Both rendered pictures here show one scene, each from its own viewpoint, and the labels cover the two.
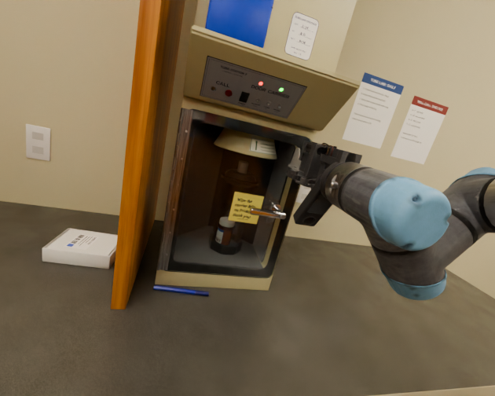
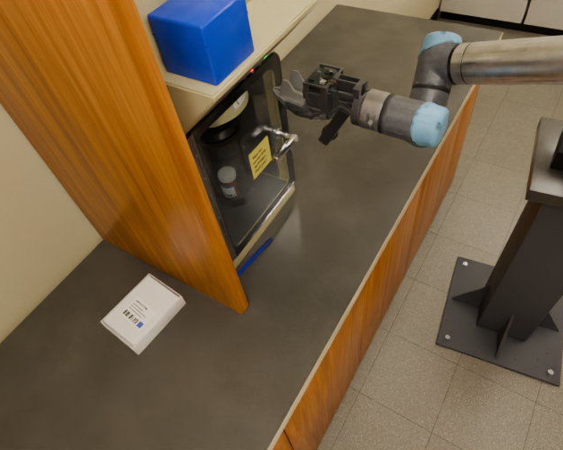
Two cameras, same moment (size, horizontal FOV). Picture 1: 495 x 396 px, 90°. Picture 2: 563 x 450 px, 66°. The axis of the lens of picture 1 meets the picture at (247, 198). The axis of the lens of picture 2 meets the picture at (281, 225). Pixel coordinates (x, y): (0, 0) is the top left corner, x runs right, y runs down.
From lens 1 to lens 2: 62 cm
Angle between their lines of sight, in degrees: 44
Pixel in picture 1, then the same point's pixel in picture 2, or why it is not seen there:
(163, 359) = (311, 295)
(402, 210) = (434, 136)
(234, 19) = (231, 54)
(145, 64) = (186, 156)
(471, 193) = (441, 70)
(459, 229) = (442, 97)
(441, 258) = not seen: hidden behind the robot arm
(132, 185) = (218, 238)
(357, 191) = (397, 128)
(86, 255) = (165, 315)
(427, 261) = not seen: hidden behind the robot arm
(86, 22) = not seen: outside the picture
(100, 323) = (253, 325)
